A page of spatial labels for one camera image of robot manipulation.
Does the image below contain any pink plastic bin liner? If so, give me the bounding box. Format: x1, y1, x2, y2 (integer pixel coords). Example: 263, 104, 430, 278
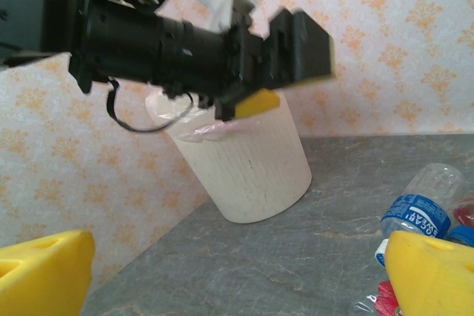
146, 90, 282, 143

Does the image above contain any Pocari Sweat clear bottle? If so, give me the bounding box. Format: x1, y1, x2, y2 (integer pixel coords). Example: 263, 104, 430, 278
373, 163, 468, 269

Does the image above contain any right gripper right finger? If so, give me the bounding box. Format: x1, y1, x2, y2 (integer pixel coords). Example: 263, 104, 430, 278
384, 229, 474, 316

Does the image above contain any red flower label bottle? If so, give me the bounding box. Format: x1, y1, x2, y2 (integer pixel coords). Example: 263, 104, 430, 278
350, 223, 474, 316

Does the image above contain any orange red label bottle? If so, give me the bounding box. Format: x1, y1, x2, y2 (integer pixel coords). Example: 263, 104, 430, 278
452, 195, 474, 229

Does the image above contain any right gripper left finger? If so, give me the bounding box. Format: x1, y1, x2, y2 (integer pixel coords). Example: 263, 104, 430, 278
0, 229, 96, 316

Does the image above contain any white plastic waste bin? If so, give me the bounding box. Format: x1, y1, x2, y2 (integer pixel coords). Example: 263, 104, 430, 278
144, 88, 313, 225

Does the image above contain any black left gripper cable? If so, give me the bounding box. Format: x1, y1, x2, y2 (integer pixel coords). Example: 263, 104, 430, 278
105, 78, 196, 134

